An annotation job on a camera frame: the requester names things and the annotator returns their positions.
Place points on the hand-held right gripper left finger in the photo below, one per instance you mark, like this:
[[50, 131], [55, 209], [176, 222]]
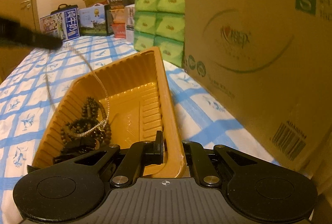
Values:
[[159, 143]]

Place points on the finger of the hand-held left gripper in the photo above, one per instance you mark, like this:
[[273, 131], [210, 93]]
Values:
[[26, 34]]

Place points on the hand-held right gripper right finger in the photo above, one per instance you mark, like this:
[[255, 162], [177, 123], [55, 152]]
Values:
[[192, 151]]

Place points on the golden plastic tray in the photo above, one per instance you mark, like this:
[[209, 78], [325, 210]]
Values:
[[134, 99]]

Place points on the pale bead strand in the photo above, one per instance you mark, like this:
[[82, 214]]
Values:
[[107, 102]]

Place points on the blue milk carton box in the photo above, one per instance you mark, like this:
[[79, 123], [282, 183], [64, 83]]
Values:
[[70, 24]]

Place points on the black bag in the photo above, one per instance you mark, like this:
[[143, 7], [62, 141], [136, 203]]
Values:
[[63, 9]]

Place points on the blue checked bedsheet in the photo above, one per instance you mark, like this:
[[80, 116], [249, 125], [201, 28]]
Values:
[[31, 83]]

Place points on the green cow print box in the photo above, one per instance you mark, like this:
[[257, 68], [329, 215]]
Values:
[[93, 21]]

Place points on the red box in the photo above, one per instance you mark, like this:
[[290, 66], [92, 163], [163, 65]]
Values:
[[119, 30]]

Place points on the orange box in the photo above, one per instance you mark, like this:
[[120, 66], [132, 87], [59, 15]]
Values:
[[118, 16]]

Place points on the black printed box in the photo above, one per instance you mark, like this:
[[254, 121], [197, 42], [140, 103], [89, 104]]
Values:
[[120, 0]]

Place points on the white box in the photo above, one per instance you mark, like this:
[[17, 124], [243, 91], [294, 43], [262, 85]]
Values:
[[130, 24]]

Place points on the stack of green tissue packs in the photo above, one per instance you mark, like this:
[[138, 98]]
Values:
[[160, 26]]

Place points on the large cardboard box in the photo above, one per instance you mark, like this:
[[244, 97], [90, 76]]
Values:
[[246, 32]]

